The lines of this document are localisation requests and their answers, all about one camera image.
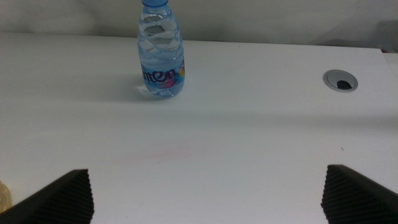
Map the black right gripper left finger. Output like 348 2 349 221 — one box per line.
0 169 95 224

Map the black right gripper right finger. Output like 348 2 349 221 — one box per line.
321 164 398 224

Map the yellow tea bottle white cap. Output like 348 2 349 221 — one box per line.
0 180 12 214

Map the clear water bottle blue cap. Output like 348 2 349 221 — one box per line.
137 0 186 98

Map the white backdrop curtain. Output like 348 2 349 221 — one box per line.
0 0 398 54

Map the round silver cable grommet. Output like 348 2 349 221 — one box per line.
323 69 359 93

